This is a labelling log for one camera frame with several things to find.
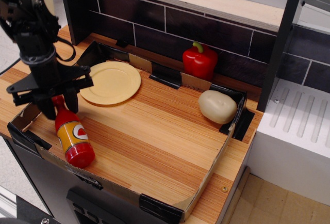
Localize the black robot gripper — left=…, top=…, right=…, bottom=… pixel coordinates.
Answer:
left=7, top=55, right=93, bottom=120

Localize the red hot sauce bottle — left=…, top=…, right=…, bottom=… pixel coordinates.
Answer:
left=52, top=95, right=95, bottom=168

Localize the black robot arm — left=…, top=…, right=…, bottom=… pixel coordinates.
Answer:
left=1, top=0, right=93, bottom=120

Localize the cardboard fence with black tape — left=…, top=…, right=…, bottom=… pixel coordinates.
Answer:
left=5, top=42, right=256, bottom=223

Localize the yellow plastic plate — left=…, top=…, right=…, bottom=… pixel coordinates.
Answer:
left=80, top=61, right=141, bottom=105

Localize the red toy bell pepper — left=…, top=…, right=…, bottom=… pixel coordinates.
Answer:
left=182, top=41, right=218, bottom=81

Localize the beige toy potato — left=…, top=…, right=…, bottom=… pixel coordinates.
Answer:
left=198, top=90, right=238, bottom=124

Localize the white sink drainboard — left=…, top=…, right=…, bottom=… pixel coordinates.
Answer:
left=247, top=79, right=329, bottom=205

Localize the black vertical post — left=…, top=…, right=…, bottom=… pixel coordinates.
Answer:
left=257, top=0, right=305, bottom=112

